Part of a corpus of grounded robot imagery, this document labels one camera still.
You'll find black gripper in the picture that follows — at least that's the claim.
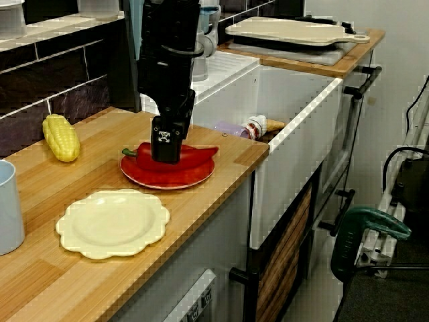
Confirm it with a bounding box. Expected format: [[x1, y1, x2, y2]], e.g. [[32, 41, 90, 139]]
[[150, 87, 196, 166]]

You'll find red toy chili pepper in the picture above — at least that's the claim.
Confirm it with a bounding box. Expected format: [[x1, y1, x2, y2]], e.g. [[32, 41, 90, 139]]
[[121, 142, 219, 172]]

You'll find purple plastic mug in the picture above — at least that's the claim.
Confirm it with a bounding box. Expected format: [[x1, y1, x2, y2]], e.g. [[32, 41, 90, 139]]
[[214, 120, 251, 138]]

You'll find red round plate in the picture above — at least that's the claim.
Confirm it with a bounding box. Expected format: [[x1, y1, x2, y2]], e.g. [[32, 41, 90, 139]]
[[119, 156, 215, 191]]

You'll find grey toy faucet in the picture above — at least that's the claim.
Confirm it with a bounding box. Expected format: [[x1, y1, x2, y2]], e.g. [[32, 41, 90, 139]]
[[191, 5, 223, 83]]

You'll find black upright kitchen panel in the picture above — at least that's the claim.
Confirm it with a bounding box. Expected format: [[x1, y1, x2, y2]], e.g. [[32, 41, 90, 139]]
[[107, 0, 141, 113]]

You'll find red tomato can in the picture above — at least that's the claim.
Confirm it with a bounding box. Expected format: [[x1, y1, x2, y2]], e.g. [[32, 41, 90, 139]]
[[243, 114, 269, 140]]

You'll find toy ice cream cone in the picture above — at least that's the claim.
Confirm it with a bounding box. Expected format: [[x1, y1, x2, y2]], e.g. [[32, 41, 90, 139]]
[[265, 119, 288, 134]]

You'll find white toy kitchen cabinet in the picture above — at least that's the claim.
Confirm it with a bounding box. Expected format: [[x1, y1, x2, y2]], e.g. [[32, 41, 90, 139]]
[[110, 174, 379, 322]]

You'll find cream scalloped plate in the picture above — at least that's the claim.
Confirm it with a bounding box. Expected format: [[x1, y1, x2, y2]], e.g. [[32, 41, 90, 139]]
[[55, 189, 171, 260]]

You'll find yellow toy corn cob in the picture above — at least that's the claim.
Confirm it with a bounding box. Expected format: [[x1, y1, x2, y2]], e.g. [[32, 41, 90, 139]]
[[42, 113, 81, 163]]

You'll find white toy sink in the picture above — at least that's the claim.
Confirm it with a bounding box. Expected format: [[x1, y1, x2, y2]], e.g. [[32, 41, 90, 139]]
[[139, 50, 345, 251]]

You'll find cream cutting board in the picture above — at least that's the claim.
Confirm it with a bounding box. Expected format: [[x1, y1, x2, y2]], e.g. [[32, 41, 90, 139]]
[[225, 15, 371, 47]]

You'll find white pot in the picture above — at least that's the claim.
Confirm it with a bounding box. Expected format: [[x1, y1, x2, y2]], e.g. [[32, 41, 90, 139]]
[[77, 0, 120, 19]]

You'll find wooden crate front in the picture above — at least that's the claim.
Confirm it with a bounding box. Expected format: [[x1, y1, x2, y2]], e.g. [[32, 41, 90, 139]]
[[256, 186, 313, 322]]

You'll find grey toy dishwasher front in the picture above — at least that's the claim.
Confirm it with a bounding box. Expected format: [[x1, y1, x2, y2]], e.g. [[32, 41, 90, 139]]
[[163, 268, 219, 322]]

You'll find white tray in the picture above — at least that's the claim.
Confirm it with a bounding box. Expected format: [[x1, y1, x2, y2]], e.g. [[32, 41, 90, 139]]
[[227, 39, 357, 66]]

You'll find light blue plastic tumbler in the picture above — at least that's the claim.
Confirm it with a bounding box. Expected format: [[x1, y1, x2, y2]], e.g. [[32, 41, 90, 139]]
[[0, 160, 25, 256]]

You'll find white container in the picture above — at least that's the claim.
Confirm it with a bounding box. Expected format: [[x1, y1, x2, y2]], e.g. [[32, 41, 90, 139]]
[[0, 0, 27, 39]]

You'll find black device box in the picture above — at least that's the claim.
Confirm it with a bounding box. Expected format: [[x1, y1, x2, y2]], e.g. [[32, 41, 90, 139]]
[[391, 156, 429, 224]]

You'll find black cabinet handle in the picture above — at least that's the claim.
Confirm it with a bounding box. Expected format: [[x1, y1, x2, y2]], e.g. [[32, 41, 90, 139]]
[[229, 266, 259, 322], [317, 189, 357, 237], [343, 65, 383, 101]]

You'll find black cable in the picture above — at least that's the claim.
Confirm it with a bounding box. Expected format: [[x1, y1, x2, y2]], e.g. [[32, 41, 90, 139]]
[[383, 146, 429, 202], [406, 75, 429, 127]]

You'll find white aluminium frame rail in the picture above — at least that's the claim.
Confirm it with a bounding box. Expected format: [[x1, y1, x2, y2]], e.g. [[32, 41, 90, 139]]
[[355, 97, 429, 279]]

